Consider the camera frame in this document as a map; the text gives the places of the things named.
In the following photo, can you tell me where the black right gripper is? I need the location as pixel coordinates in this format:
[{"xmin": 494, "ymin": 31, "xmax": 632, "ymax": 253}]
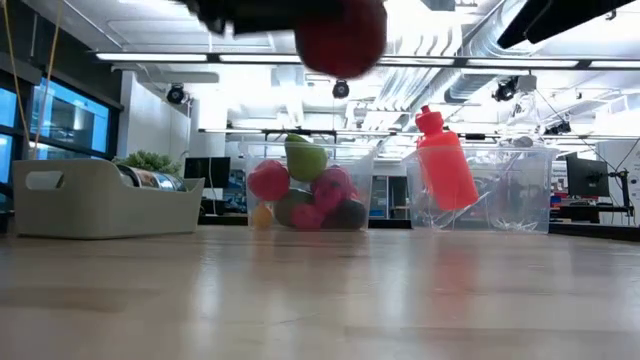
[{"xmin": 182, "ymin": 0, "xmax": 346, "ymax": 37}]

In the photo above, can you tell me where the dark red pomegranate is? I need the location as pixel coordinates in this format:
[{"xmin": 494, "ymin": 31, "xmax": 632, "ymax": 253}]
[{"xmin": 293, "ymin": 0, "xmax": 389, "ymax": 80}]

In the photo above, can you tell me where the pinkish red pomegranate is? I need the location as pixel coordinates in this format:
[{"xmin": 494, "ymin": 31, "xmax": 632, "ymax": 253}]
[{"xmin": 310, "ymin": 164, "xmax": 359, "ymax": 199}]

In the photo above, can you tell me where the green-topped tin can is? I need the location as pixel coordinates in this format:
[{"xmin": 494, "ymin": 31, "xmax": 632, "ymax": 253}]
[{"xmin": 115, "ymin": 164, "xmax": 189, "ymax": 194}]

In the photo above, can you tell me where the black plum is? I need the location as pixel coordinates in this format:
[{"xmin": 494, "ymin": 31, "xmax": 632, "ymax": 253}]
[{"xmin": 324, "ymin": 198, "xmax": 369, "ymax": 231}]

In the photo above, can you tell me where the orange sports bottle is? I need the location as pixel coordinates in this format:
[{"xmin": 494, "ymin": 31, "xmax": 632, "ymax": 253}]
[{"xmin": 414, "ymin": 104, "xmax": 480, "ymax": 212}]

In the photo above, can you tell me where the grey plastic bin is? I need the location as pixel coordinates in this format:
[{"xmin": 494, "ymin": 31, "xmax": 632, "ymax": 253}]
[{"xmin": 13, "ymin": 157, "xmax": 206, "ymax": 239}]

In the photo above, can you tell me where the clear plastic container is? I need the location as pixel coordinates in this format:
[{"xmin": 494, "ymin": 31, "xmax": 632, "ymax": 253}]
[
  {"xmin": 404, "ymin": 145, "xmax": 559, "ymax": 232},
  {"xmin": 242, "ymin": 141, "xmax": 381, "ymax": 232}
]

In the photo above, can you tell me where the black ceiling spotlight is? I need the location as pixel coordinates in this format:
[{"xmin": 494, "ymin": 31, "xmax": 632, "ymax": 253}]
[
  {"xmin": 492, "ymin": 77, "xmax": 521, "ymax": 104},
  {"xmin": 166, "ymin": 83, "xmax": 187, "ymax": 105}
]

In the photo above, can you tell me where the overhead light bar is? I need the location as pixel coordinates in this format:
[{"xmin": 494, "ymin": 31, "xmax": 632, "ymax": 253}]
[{"xmin": 94, "ymin": 51, "xmax": 640, "ymax": 71}]

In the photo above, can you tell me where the black computer monitor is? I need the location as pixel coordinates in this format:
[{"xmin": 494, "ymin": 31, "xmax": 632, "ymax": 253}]
[
  {"xmin": 183, "ymin": 156, "xmax": 232, "ymax": 189},
  {"xmin": 566, "ymin": 152, "xmax": 611, "ymax": 199}
]

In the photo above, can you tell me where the green artificial plant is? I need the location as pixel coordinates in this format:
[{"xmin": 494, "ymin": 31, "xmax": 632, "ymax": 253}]
[{"xmin": 114, "ymin": 149, "xmax": 184, "ymax": 177}]

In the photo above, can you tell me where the thin yellow hanging cord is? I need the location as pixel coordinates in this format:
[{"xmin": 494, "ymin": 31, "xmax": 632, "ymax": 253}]
[
  {"xmin": 1, "ymin": 0, "xmax": 32, "ymax": 159},
  {"xmin": 32, "ymin": 0, "xmax": 64, "ymax": 159}
]

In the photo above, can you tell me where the silver ventilation duct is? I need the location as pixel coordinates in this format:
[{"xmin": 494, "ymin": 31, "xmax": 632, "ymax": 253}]
[{"xmin": 442, "ymin": 0, "xmax": 566, "ymax": 104}]

